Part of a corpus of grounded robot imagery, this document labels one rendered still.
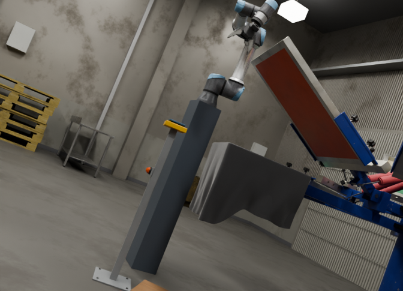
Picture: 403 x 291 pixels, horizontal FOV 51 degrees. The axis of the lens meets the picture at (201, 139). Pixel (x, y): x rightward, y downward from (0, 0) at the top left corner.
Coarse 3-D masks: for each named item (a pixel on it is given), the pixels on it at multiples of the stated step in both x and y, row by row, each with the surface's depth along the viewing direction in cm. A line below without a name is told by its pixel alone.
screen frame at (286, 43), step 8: (288, 40) 213; (272, 48) 229; (280, 48) 221; (288, 48) 213; (296, 48) 214; (264, 56) 245; (296, 56) 214; (256, 64) 264; (296, 64) 217; (304, 64) 215; (304, 72) 215; (264, 80) 269; (312, 80) 215; (312, 88) 218; (320, 88) 216; (320, 96) 216; (328, 96) 217; (280, 104) 272; (328, 104) 217; (328, 112) 220; (336, 112) 217; (296, 128) 273; (344, 136) 221; (312, 152) 275; (320, 160) 272; (328, 160) 261; (336, 160) 249; (344, 160) 240; (352, 160) 231; (360, 160) 222
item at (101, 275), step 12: (180, 132) 249; (168, 144) 242; (156, 168) 240; (156, 180) 240; (144, 192) 243; (144, 204) 239; (132, 228) 238; (132, 240) 238; (120, 252) 237; (120, 264) 237; (96, 276) 231; (108, 276) 239; (120, 276) 247; (120, 288) 228
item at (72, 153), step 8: (72, 120) 794; (80, 120) 684; (80, 128) 687; (64, 136) 830; (96, 136) 850; (112, 136) 705; (72, 144) 684; (72, 152) 769; (88, 152) 847; (104, 152) 705; (80, 160) 694; (88, 160) 741
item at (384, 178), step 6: (378, 174) 259; (384, 174) 259; (390, 174) 259; (372, 180) 256; (378, 180) 247; (384, 180) 244; (390, 180) 245; (396, 180) 246; (378, 186) 276; (384, 186) 274; (390, 186) 284; (396, 186) 280; (402, 186) 278; (390, 192) 283
